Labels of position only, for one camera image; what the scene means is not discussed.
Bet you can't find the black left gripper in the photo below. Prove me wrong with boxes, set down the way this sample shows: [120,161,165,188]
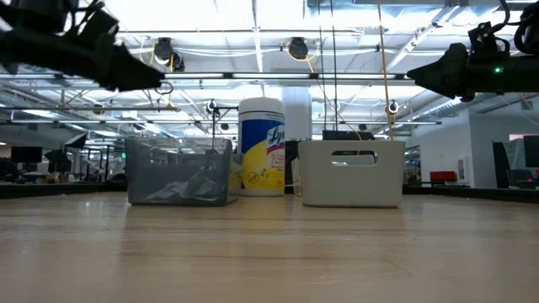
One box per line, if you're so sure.
[0,29,166,93]

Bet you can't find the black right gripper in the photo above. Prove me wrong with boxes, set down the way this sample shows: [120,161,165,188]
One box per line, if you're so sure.
[406,42,539,104]

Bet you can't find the white blue square packet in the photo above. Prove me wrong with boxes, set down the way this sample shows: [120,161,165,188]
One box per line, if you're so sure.
[176,170,220,202]
[145,187,182,204]

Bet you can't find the Lysol wipes canister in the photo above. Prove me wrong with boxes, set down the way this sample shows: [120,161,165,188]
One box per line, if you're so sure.
[237,96,286,197]

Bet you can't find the black monitor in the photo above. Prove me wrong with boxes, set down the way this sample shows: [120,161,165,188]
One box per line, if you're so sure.
[44,148,73,173]
[62,132,88,149]
[10,145,44,164]

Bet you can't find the red box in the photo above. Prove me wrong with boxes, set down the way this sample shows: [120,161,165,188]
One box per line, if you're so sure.
[429,169,458,183]

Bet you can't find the black standing panel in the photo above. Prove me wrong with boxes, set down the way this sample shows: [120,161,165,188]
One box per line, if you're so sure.
[491,141,511,189]

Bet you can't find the long ceiling light bar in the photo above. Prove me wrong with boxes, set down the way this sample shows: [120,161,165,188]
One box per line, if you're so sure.
[163,71,412,81]

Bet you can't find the white building column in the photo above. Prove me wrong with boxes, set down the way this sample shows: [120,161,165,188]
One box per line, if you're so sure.
[282,86,313,141]

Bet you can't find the black ceiling cord reel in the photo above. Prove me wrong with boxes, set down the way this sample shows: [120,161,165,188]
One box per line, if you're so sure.
[287,36,310,60]
[152,36,175,61]

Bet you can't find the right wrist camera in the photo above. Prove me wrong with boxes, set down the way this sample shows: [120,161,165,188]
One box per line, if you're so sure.
[467,20,511,59]

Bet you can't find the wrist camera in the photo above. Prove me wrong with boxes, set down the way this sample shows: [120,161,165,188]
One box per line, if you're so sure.
[467,20,511,59]
[77,8,121,43]

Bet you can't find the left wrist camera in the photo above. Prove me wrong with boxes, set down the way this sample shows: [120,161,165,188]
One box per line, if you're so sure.
[77,8,121,43]

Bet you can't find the long yellow cord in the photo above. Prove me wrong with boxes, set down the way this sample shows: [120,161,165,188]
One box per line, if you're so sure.
[376,0,396,141]

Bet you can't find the black wall screen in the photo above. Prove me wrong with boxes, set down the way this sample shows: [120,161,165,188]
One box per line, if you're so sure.
[522,134,539,168]

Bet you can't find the black hanging cables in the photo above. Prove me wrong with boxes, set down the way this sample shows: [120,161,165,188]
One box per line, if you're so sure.
[316,0,339,132]

